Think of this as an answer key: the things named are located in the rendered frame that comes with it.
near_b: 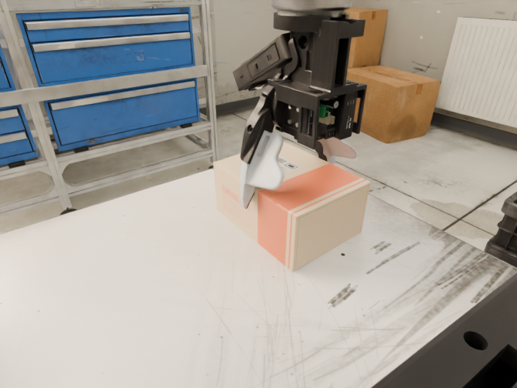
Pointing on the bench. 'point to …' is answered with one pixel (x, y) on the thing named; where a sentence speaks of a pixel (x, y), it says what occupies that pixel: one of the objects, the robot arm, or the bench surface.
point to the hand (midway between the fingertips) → (287, 187)
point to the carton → (295, 206)
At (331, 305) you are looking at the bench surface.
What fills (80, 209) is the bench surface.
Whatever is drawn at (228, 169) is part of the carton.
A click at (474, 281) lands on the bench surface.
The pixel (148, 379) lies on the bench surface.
